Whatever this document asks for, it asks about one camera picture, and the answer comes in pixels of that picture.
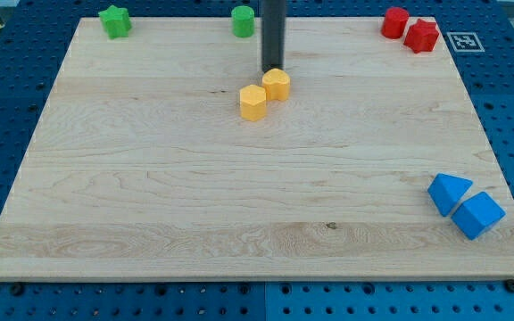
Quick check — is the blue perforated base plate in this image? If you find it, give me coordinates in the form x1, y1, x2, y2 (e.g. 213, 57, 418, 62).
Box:
0, 1, 514, 320

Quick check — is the red star block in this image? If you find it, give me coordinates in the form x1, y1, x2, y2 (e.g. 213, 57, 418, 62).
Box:
403, 19, 439, 54

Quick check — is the yellow hexagon block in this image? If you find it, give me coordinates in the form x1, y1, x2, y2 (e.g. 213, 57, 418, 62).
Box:
239, 85, 267, 121

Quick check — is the white fiducial marker tag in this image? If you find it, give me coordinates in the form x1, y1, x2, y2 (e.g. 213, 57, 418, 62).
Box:
447, 31, 485, 53

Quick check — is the light wooden board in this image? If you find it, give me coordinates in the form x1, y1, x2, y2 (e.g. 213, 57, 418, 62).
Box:
0, 17, 514, 283

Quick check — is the red cylinder block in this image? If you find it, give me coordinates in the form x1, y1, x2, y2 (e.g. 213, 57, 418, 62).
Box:
381, 7, 410, 39

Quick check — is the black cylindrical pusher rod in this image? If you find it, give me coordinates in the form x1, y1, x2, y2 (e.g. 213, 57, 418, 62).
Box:
261, 0, 286, 73

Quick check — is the green star block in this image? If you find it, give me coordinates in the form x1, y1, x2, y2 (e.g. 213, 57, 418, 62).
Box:
98, 4, 132, 39

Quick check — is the blue triangle block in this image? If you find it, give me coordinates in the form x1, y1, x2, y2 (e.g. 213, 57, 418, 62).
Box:
427, 173, 473, 217

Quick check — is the blue cube block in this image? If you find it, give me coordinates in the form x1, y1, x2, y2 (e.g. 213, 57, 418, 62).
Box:
452, 192, 506, 240

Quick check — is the yellow heart block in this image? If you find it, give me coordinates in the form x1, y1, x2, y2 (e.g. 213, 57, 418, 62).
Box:
261, 69, 291, 101

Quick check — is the green cylinder block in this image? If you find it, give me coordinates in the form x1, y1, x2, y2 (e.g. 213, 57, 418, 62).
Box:
231, 5, 255, 37

